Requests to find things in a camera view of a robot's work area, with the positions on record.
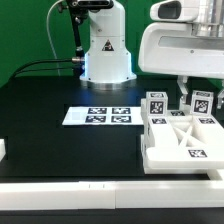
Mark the white fence piece left edge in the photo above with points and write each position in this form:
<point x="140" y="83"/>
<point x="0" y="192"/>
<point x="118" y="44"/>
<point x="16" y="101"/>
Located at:
<point x="2" y="149"/>

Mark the flat white tagged plate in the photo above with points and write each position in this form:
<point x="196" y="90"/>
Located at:
<point x="103" y="116"/>

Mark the white chair seat block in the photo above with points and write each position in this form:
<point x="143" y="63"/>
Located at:
<point x="146" y="147"/>

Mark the white front fence bar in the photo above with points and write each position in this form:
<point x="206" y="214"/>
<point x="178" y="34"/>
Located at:
<point x="111" y="195"/>

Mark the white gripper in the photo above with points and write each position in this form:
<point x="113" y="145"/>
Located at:
<point x="186" y="38"/>

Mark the white fence bar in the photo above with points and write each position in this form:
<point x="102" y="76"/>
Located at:
<point x="111" y="195"/>
<point x="216" y="174"/>

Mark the white right fence bar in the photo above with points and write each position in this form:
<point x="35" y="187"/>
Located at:
<point x="216" y="174"/>

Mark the white chair back frame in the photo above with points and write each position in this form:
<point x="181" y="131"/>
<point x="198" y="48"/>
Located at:
<point x="185" y="143"/>

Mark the small white cube block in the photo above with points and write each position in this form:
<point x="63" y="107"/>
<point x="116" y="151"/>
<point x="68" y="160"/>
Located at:
<point x="201" y="103"/>

